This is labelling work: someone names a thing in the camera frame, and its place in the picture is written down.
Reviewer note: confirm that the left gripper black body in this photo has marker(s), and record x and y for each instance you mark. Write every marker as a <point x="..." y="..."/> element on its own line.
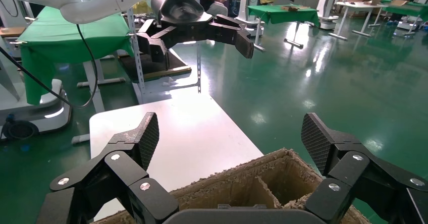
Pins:
<point x="177" y="8"/>

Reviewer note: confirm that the green cloth work table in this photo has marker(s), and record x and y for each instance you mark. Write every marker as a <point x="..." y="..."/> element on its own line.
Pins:
<point x="408" y="10"/>

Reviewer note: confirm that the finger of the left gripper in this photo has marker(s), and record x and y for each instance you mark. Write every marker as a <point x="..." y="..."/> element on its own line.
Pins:
<point x="152" y="43"/>
<point x="234" y="35"/>

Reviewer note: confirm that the white work table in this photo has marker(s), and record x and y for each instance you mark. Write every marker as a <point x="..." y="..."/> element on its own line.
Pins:
<point x="359" y="7"/>

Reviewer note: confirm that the large green cloth table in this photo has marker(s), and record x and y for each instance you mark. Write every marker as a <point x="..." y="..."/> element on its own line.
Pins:
<point x="67" y="38"/>

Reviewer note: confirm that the metal shelf rack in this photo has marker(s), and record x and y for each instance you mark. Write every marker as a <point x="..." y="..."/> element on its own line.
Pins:
<point x="140" y="65"/>

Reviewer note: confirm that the cardboard divider insert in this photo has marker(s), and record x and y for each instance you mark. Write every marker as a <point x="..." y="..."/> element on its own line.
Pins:
<point x="264" y="192"/>

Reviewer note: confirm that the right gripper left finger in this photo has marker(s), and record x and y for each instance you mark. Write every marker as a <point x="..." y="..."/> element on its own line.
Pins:
<point x="110" y="182"/>

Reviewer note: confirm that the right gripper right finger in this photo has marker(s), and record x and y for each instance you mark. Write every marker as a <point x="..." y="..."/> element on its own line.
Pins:
<point x="361" y="175"/>

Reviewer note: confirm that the brown cardboard box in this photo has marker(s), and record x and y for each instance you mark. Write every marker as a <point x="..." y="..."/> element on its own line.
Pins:
<point x="284" y="169"/>

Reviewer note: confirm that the white robot column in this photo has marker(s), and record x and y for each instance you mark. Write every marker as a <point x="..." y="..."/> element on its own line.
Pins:
<point x="329" y="5"/>

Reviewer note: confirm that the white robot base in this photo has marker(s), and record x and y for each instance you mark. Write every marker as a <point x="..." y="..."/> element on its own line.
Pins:
<point x="40" y="109"/>

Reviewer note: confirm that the green cloth covered table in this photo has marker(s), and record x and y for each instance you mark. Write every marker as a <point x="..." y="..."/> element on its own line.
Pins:
<point x="284" y="13"/>

